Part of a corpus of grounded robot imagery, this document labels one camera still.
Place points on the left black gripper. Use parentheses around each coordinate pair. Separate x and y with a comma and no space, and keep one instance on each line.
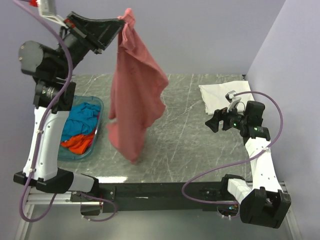
(99,38)

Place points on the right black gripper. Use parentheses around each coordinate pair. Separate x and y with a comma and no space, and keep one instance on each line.
(220,115)

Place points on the salmon pink t shirt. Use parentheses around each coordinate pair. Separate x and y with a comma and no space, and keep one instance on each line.
(135,96)

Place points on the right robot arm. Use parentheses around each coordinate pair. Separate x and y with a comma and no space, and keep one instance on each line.
(264,203)

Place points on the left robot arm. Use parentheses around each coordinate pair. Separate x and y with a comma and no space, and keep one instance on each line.
(54,93)

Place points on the folded white t shirt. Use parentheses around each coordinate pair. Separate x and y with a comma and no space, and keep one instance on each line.
(214,95)

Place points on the black base beam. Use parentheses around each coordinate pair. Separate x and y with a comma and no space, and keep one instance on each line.
(168,196)

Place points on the blue t shirt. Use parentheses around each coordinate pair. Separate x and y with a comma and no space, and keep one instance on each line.
(82,120)

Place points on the orange t shirt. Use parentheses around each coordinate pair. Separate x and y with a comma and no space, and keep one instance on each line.
(78,144)

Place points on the teal plastic basket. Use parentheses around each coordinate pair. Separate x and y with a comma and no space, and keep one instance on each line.
(63,153)

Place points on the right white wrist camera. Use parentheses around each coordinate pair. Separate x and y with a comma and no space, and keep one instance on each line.
(232,99)

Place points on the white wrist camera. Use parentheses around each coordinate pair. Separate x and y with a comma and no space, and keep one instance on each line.
(232,99)
(47,10)

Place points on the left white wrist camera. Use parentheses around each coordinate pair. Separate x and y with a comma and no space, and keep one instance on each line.
(47,10)

